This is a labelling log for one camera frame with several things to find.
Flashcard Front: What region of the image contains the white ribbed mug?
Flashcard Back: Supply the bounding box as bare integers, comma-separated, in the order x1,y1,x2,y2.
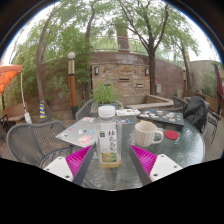
134,121,165,148

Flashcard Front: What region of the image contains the black laptop with stickers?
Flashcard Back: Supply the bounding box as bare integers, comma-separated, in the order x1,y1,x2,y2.
136,108,185,127

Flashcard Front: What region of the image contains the closed maroon patio umbrella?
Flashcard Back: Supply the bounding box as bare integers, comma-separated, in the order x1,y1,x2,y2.
213,63,224,111

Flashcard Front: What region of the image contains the white sticker sheet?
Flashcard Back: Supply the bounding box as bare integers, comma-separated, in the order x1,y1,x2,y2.
115,108,142,117

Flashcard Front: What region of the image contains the clear drink bottle white cap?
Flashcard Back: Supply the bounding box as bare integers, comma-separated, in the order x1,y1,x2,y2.
95,105,123,169

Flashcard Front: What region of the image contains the yellow blue striped traffic cone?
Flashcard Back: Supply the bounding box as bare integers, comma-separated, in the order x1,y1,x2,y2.
38,100,48,120

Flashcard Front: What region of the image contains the black backpack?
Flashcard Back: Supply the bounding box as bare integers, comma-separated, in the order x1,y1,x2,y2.
182,95,210,133

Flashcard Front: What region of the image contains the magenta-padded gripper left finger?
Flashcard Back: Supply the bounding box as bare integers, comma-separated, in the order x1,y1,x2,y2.
43,144,97,187

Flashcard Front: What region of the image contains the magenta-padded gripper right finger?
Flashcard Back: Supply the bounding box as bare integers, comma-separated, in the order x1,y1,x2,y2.
128,144,184,186

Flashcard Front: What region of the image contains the slim wooden lamp post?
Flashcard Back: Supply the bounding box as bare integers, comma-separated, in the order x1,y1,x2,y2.
181,66,188,98

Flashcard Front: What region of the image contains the orange canopy with white pole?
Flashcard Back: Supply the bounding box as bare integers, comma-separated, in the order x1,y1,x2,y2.
0,64,33,124

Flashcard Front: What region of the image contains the dark metal patio chair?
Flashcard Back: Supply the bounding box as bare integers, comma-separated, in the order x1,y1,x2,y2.
208,106,223,144

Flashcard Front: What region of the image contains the striped wooden globe lamp post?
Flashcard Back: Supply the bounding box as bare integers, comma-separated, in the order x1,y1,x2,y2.
67,51,79,119

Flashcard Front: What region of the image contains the green plant in teal pot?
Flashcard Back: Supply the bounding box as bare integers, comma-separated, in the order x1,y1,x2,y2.
90,79,124,113

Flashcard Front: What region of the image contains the grey mesh patio chair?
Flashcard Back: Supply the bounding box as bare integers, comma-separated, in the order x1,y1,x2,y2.
74,98,98,122
171,95,211,134
5,119,73,168

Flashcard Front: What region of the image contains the tree with dark trunk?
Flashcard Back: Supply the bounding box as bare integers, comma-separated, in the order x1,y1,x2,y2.
116,0,174,96

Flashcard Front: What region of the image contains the flat round red coaster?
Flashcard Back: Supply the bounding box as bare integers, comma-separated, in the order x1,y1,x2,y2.
164,129,180,141

